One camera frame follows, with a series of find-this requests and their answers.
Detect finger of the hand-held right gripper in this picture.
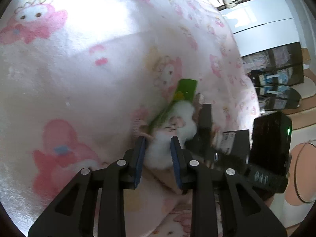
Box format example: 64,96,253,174
197,103,217,161

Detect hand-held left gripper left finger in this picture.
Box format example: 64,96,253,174
28,136,147,237

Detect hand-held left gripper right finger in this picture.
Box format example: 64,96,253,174
170,136,288,237

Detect white fluffy plush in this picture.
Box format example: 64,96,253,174
144,101,198,171

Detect green packet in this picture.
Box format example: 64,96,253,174
148,78,198,131

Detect pink printed bedsheet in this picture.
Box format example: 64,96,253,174
99,163,198,237

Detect round pink object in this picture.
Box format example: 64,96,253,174
284,141,316,206

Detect dark glass cabinet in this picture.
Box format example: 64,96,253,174
242,42,304,111

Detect pink cartoon printed blanket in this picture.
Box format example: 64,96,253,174
0,0,262,237

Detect white wardrobe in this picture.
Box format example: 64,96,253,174
222,0,300,55

